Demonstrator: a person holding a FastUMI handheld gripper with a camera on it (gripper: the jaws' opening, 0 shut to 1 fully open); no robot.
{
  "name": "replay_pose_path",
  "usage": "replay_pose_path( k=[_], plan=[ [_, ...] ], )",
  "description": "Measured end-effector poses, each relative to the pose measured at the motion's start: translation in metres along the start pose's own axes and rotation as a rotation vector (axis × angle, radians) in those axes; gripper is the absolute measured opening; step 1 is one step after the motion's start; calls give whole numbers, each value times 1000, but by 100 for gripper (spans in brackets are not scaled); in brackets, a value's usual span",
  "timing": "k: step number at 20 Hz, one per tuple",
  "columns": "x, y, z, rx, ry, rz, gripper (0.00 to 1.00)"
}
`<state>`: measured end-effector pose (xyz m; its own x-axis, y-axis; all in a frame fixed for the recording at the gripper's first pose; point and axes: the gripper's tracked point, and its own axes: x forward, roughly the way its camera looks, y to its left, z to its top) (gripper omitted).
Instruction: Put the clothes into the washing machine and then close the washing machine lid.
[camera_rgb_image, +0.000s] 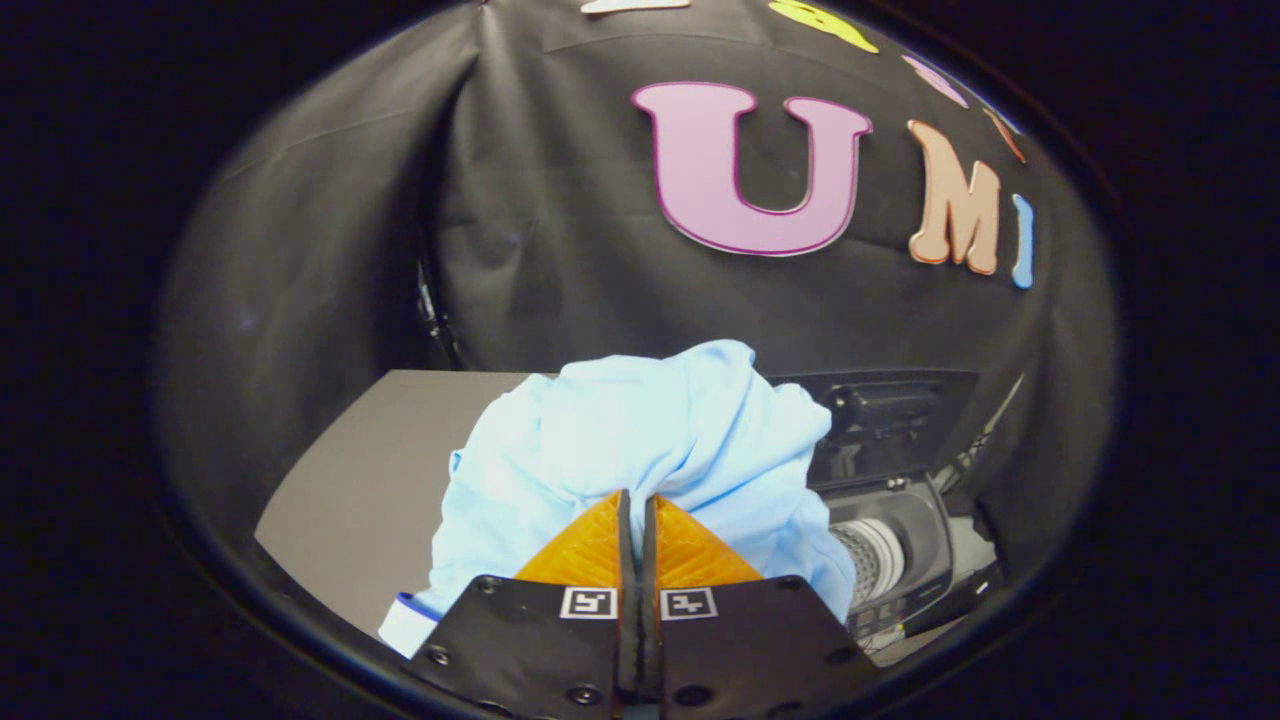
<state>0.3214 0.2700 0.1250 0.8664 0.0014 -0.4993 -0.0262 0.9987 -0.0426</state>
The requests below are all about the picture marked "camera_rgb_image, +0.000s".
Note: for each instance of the light blue shirt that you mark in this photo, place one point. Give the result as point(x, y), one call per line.
point(650, 430)

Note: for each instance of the grey beige cabinet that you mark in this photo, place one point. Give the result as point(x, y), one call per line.
point(370, 480)

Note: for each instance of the backdrop stand pole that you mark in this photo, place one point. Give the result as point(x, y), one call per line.
point(435, 320)

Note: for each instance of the black backdrop cloth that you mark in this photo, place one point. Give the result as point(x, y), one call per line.
point(560, 250)

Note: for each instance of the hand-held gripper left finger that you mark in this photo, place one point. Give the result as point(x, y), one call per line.
point(540, 650)

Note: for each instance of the grey washing machine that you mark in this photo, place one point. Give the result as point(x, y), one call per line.
point(920, 530)

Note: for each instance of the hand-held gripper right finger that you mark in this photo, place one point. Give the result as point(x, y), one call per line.
point(740, 650)

